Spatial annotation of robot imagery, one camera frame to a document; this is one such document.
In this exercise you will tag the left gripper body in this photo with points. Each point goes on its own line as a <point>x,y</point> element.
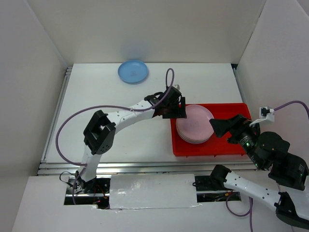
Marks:
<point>172,108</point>

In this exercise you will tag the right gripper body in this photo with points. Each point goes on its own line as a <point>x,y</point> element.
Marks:
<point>245,134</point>

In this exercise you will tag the pink plate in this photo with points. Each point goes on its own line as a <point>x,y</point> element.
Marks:
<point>196,126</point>

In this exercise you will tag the blue plate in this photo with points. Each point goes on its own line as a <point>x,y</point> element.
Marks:
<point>133,71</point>

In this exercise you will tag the purple plate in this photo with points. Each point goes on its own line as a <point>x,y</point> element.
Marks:
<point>196,141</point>

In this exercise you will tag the cream white plate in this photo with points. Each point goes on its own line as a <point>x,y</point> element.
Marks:
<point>185,138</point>

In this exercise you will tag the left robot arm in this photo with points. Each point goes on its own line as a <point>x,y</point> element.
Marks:
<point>101,129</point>

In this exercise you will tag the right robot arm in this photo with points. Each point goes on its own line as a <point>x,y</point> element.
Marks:
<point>268,152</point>

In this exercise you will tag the red plastic bin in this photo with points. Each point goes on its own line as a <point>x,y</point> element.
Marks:
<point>214,146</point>

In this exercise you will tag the white foam block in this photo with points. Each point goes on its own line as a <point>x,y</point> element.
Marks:
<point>152,191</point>

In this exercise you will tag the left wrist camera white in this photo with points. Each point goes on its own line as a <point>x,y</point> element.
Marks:
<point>177,87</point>

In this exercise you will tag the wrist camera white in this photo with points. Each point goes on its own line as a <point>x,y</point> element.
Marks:
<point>266,115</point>
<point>177,87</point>

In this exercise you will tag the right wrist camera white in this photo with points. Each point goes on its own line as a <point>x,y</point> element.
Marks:
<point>266,115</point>

